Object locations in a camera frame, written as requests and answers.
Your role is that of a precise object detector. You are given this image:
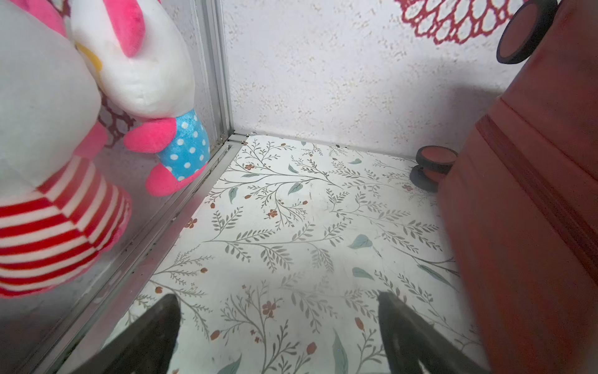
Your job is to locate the white plush red striped shirt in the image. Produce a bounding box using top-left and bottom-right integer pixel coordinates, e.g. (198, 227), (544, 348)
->
(1, 1), (132, 299)

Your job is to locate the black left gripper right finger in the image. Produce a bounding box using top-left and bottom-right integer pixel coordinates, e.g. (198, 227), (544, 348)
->
(378, 291), (488, 374)

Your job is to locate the white plush blue dotted shirt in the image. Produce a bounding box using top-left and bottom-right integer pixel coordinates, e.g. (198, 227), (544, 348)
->
(70, 1), (210, 196)

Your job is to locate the red hard-shell suitcase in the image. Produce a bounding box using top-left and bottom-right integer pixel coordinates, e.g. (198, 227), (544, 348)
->
(438, 1), (597, 373)

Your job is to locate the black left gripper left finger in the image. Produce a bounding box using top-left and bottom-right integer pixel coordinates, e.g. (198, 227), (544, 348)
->
(73, 294), (182, 374)

